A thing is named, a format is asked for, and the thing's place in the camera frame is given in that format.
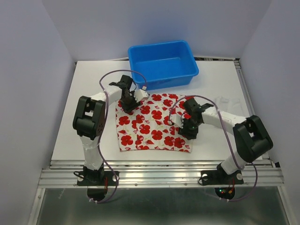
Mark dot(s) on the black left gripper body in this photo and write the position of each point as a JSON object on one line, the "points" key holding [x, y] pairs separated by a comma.
{"points": [[129, 102]]}

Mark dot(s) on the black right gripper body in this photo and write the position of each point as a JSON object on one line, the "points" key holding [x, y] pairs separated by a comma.
{"points": [[190, 128]]}

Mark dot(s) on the red poppy floral skirt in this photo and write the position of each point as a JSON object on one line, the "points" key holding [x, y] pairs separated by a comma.
{"points": [[148, 128]]}

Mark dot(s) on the plain white skirt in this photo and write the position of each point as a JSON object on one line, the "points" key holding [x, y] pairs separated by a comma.
{"points": [[232, 105]]}

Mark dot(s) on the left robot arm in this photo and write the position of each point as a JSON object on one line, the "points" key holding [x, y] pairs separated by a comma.
{"points": [[89, 123]]}

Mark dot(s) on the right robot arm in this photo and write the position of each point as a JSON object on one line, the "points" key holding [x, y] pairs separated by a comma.
{"points": [[251, 139]]}

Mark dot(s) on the blue plastic bin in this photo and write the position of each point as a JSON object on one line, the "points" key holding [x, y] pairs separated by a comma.
{"points": [[162, 65]]}

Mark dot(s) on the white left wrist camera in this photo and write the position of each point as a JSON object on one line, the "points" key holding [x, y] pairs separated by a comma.
{"points": [[140, 95]]}

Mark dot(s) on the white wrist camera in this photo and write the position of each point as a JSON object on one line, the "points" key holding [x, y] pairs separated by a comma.
{"points": [[176, 120], [140, 95]]}

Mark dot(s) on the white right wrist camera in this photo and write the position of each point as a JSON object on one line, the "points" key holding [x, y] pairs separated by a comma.
{"points": [[176, 120]]}

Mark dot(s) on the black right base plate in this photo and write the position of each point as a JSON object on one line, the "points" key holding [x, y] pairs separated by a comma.
{"points": [[214, 177]]}

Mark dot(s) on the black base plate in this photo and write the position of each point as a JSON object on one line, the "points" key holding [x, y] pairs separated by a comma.
{"points": [[110, 178], [214, 177]]}

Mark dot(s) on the aluminium front rail frame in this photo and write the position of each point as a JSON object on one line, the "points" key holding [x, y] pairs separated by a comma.
{"points": [[151, 174]]}

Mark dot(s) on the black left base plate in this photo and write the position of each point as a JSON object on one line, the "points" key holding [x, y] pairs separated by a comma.
{"points": [[110, 178]]}

